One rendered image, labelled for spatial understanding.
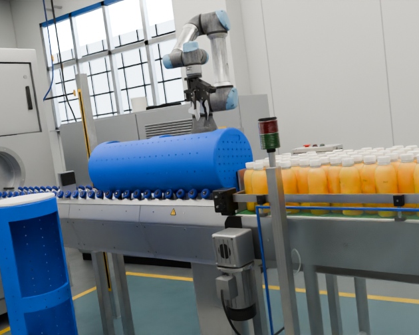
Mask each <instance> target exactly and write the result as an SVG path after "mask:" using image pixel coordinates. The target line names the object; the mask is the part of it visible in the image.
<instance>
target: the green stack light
mask: <svg viewBox="0 0 419 335"><path fill-rule="evenodd" d="M259 138H260V144H261V150H270V149H275V148H280V147H281V144H280V143H281V142H280V136H279V132H275V133H270V134H260V135H259Z"/></svg>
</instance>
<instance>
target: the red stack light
mask: <svg viewBox="0 0 419 335"><path fill-rule="evenodd" d="M258 126H259V134H270V133H275V132H279V125H278V120H269V121H263V122H258Z"/></svg>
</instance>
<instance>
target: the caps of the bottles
mask: <svg viewBox="0 0 419 335"><path fill-rule="evenodd" d="M398 157H400V159H401V160H413V159H414V158H415V157H416V158H417V161H419V148H418V147H417V146H406V148H404V146H393V147H392V148H386V150H384V148H374V149H373V150H372V148H362V149H361V150H355V151H354V152H353V150H344V151H343V150H333V151H332V152H326V153H325V154H319V155H317V156H314V157H309V159H303V160H299V163H300V166H303V165H309V164H310V166H319V165H320V164H321V163H327V162H330V163H331V164H339V163H341V161H342V163H343V165H347V164H353V163H354V162H358V161H362V159H363V160H364V162H375V161H376V159H377V160H378V163H387V162H390V160H395V159H398Z"/></svg>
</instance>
